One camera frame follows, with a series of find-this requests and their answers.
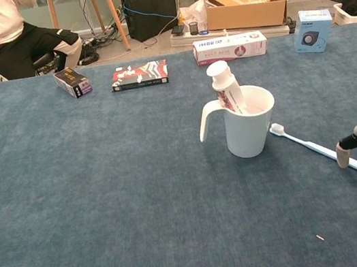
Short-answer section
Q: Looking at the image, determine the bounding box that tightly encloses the light blue toothbrush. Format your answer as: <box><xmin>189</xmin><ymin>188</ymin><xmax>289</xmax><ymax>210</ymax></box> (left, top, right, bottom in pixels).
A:
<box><xmin>268</xmin><ymin>108</ymin><xmax>357</xmax><ymax>197</ymax></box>

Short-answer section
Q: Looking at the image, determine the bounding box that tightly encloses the white toothpaste tube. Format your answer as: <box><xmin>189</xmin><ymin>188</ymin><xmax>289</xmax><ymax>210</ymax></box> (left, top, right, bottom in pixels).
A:
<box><xmin>204</xmin><ymin>57</ymin><xmax>249</xmax><ymax>120</ymax></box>

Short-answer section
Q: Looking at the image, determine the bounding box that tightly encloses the light blue speaker box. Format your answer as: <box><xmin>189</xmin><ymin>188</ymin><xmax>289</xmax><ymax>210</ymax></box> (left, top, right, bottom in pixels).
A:
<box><xmin>288</xmin><ymin>4</ymin><xmax>339</xmax><ymax>57</ymax></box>

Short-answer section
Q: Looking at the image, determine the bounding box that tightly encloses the white toothpaste carton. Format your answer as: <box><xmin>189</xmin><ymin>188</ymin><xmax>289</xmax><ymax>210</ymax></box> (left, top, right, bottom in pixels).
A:
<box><xmin>191</xmin><ymin>28</ymin><xmax>270</xmax><ymax>67</ymax></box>

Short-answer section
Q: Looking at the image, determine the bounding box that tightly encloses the red black flat box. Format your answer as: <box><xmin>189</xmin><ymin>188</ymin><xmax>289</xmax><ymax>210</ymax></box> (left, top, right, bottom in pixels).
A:
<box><xmin>108</xmin><ymin>59</ymin><xmax>171</xmax><ymax>94</ymax></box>

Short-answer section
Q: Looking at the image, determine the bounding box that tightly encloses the white storage bin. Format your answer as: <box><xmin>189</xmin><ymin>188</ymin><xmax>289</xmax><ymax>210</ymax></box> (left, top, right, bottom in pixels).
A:
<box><xmin>331</xmin><ymin>0</ymin><xmax>357</xmax><ymax>27</ymax></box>

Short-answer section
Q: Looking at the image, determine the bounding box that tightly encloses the white plastic bag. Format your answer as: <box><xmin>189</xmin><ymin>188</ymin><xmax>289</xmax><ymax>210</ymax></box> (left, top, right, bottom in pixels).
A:
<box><xmin>178</xmin><ymin>0</ymin><xmax>211</xmax><ymax>35</ymax></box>

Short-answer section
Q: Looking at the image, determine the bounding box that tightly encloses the small black device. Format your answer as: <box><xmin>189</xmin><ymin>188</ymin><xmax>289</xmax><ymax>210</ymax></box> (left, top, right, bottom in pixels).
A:
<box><xmin>170</xmin><ymin>24</ymin><xmax>187</xmax><ymax>37</ymax></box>

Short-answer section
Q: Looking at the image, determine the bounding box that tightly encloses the black computer tower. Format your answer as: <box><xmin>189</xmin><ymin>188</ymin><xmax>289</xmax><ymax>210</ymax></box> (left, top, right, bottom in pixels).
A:
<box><xmin>120</xmin><ymin>0</ymin><xmax>183</xmax><ymax>46</ymax></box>

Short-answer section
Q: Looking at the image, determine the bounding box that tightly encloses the wooden stand leg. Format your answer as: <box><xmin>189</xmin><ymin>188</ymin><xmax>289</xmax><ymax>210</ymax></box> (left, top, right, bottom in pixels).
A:
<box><xmin>46</xmin><ymin>0</ymin><xmax>61</xmax><ymax>31</ymax></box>
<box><xmin>101</xmin><ymin>0</ymin><xmax>132</xmax><ymax>54</ymax></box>
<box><xmin>87</xmin><ymin>0</ymin><xmax>107</xmax><ymax>34</ymax></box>

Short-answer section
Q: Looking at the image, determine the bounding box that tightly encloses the blue carpet table mat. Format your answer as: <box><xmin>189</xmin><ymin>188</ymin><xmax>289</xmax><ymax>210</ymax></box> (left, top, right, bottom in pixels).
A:
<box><xmin>0</xmin><ymin>18</ymin><xmax>357</xmax><ymax>267</ymax></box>

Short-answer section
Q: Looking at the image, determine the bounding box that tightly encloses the small black carton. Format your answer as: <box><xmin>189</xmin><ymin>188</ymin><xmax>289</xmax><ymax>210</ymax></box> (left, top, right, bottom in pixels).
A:
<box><xmin>51</xmin><ymin>64</ymin><xmax>94</xmax><ymax>103</ymax></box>

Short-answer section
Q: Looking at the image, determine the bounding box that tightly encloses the black swivel stool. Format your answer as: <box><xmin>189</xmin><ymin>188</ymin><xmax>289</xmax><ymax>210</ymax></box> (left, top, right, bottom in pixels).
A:
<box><xmin>31</xmin><ymin>49</ymin><xmax>65</xmax><ymax>77</ymax></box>

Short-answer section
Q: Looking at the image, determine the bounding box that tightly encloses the seated person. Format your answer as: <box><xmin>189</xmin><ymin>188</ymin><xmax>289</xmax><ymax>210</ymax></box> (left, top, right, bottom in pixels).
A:
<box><xmin>0</xmin><ymin>0</ymin><xmax>87</xmax><ymax>82</ymax></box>

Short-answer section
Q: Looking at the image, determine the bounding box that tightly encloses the white cup with handle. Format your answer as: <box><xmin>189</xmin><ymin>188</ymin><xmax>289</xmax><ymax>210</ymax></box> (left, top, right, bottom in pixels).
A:
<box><xmin>192</xmin><ymin>80</ymin><xmax>285</xmax><ymax>167</ymax></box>

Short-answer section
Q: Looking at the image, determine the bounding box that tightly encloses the blue network cable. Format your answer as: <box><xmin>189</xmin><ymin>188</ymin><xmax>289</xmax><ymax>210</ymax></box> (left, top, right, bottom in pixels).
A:
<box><xmin>123</xmin><ymin>0</ymin><xmax>180</xmax><ymax>29</ymax></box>

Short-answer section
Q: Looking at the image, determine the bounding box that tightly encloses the black floor cable bundle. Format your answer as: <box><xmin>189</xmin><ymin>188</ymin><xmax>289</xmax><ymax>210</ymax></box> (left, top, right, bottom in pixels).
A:
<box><xmin>73</xmin><ymin>28</ymin><xmax>131</xmax><ymax>68</ymax></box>

